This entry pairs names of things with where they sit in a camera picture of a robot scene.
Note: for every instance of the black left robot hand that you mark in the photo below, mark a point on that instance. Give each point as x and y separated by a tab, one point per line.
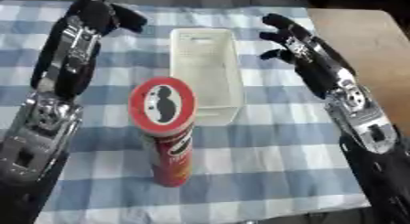
80	44

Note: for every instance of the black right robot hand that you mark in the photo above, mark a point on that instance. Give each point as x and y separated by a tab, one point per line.
312	61

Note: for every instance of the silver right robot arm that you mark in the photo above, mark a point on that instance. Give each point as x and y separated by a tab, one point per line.
368	142

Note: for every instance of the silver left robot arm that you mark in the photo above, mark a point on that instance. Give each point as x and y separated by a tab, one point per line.
37	139

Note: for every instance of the white plastic basket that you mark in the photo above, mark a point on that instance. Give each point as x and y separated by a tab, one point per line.
205	75

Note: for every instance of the red chips can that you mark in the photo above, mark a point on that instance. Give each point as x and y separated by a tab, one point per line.
166	127

